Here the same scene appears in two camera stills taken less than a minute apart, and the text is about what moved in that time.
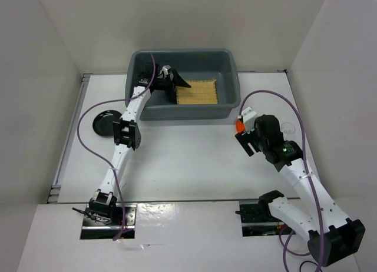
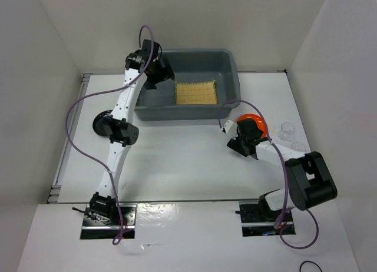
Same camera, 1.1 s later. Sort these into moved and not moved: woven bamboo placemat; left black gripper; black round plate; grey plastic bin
Moved: left black gripper
Not moved: grey plastic bin; woven bamboo placemat; black round plate
